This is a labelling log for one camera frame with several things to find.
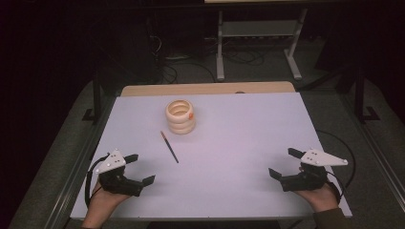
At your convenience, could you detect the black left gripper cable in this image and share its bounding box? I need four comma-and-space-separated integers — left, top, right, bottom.
84, 153, 111, 208

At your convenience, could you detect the person's right hand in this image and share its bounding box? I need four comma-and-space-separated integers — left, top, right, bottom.
293, 181, 340, 214

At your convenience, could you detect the light wooden table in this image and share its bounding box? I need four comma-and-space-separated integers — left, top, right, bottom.
120, 80, 297, 97

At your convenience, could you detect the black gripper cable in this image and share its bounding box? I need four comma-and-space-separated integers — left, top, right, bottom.
84, 153, 111, 208
314, 129, 357, 205

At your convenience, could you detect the cream ribbed ceramic cup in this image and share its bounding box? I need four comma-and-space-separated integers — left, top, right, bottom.
164, 98, 196, 135

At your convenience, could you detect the black floor cable tangle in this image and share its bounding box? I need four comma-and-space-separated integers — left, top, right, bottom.
223, 44, 278, 67

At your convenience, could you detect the black makeup brush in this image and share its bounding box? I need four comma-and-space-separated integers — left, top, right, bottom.
160, 130, 181, 165

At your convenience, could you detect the person's left hand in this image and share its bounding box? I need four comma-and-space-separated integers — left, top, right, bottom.
84, 181, 132, 221

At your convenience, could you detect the grey metal rail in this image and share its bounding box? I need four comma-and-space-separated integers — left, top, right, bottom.
43, 101, 117, 229
338, 94, 405, 206

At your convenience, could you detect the black metal stand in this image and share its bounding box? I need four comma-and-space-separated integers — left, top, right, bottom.
81, 72, 103, 124
352, 67, 382, 124

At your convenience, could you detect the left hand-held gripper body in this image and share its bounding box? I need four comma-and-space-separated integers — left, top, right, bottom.
95, 148, 144, 198

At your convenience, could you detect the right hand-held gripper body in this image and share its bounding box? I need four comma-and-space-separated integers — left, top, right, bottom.
279, 148, 350, 193

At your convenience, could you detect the white metal stand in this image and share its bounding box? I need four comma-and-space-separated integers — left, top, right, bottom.
215, 9, 309, 82

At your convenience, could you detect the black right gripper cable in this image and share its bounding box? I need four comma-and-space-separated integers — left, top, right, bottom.
314, 129, 357, 205

